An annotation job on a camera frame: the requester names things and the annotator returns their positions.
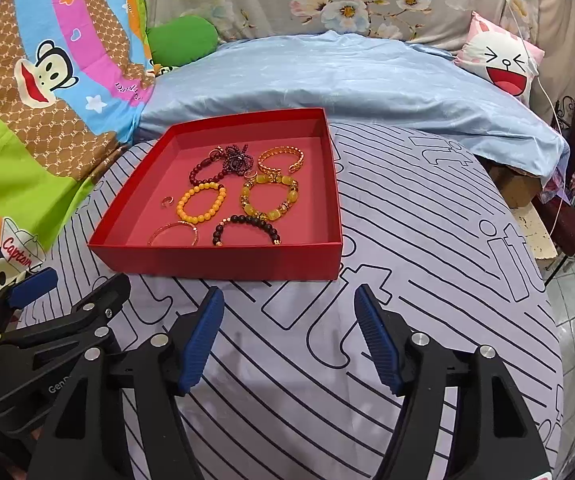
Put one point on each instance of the green pillow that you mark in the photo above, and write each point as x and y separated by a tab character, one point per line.
182	40

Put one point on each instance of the light blue blanket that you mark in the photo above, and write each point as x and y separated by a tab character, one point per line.
342	75

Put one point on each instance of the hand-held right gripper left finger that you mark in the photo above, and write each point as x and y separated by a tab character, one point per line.
200	340

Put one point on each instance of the brown cardboard box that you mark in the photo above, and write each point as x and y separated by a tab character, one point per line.
515	185

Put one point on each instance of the gold ribbed bangle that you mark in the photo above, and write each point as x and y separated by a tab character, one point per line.
277	149

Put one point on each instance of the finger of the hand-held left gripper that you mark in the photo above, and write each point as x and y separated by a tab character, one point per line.
92	312
32	287

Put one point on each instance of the grey striped bedsheet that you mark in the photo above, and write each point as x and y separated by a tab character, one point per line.
417	235

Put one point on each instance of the red cardboard box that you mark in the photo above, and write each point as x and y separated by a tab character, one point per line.
312	185

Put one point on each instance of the cartoon monkey printed blanket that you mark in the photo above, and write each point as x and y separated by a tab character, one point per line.
42	135

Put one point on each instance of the thin gold bangle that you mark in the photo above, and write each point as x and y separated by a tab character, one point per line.
167	225

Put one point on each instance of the pink cartoon face pillow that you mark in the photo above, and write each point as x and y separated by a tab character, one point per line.
502	60

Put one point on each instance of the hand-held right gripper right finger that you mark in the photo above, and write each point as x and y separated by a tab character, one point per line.
377	340

